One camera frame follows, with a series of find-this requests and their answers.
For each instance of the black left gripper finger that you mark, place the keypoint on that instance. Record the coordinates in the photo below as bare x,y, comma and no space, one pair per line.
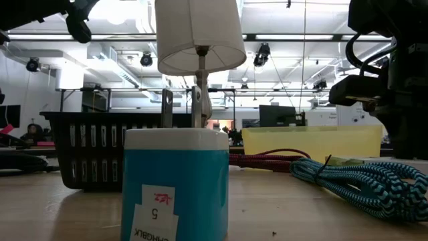
79,30

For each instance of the black slotted plastic basket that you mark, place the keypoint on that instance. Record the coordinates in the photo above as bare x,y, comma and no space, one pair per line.
90,157

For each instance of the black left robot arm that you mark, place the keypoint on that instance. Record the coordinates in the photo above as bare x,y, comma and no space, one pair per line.
26,10

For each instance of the yellow translucent plastic bin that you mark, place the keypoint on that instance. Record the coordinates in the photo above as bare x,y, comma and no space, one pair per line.
317,142

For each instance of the long ceiling light bar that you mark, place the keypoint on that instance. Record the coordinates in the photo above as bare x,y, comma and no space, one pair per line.
83,37
294,37

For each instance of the black ceiling spotlight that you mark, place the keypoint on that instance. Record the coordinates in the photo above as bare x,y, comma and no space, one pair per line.
146,59
262,55
32,64
320,84

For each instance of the white pillar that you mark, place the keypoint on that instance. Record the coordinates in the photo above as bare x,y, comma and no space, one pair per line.
347,115

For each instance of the black computer monitor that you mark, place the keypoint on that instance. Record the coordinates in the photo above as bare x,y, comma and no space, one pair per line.
277,115
9,115

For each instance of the person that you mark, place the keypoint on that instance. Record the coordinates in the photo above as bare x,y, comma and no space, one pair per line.
32,132

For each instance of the black zip tie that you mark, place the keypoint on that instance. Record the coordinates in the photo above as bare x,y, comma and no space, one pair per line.
320,169

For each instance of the white shade table lamp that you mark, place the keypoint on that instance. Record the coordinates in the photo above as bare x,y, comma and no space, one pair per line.
197,30

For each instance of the red tape strip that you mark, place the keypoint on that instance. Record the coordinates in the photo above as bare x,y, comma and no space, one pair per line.
6,129

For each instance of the blue white charger plug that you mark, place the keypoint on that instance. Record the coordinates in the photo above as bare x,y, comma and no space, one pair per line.
187,174

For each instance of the dark plant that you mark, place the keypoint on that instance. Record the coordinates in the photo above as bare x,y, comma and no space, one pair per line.
235,137

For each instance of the white label with red scribble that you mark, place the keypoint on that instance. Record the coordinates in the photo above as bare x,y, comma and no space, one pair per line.
157,197

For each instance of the white label printed CHRGBLK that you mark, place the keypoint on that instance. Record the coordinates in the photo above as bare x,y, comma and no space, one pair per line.
150,221

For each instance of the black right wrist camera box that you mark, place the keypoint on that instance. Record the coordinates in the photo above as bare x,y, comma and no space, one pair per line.
354,88

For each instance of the black metal frame rack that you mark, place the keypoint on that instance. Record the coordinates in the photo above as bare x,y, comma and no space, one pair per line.
133,89

